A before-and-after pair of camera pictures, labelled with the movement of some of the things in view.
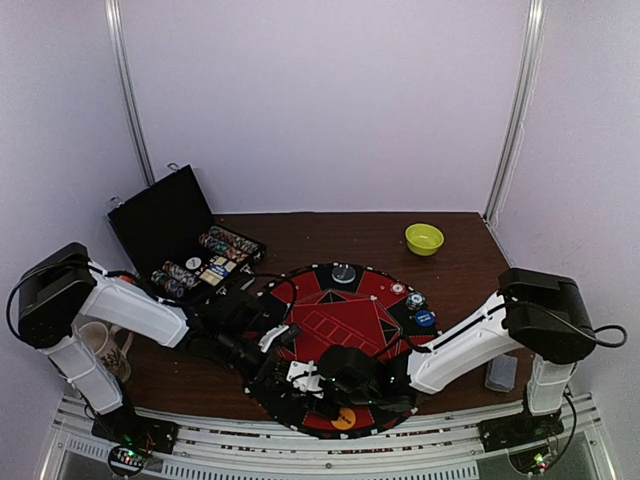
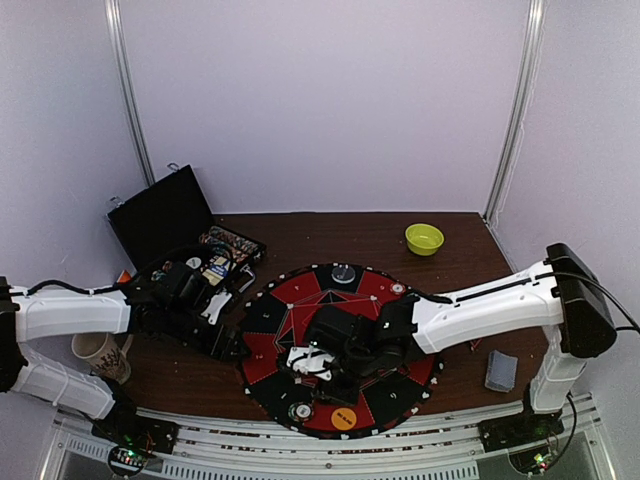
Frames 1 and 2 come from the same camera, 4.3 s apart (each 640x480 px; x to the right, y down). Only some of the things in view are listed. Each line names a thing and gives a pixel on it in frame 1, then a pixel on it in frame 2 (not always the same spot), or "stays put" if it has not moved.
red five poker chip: x=397 y=288 stays put
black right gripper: x=322 y=400 to x=325 y=382
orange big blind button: x=346 y=419 stays put
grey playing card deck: x=501 y=373 stays put
